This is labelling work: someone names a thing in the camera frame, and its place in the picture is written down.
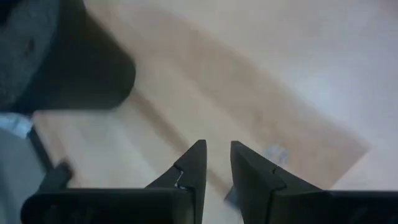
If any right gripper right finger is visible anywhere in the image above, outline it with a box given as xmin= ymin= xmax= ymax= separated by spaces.
xmin=229 ymin=140 xmax=331 ymax=224

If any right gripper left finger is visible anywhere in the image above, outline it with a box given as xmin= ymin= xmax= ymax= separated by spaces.
xmin=145 ymin=139 xmax=208 ymax=224

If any green potted plant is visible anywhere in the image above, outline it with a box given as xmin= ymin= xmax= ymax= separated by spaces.
xmin=0 ymin=0 xmax=137 ymax=112

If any black table frame rail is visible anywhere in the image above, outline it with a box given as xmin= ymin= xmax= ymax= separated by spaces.
xmin=27 ymin=126 xmax=75 ymax=190

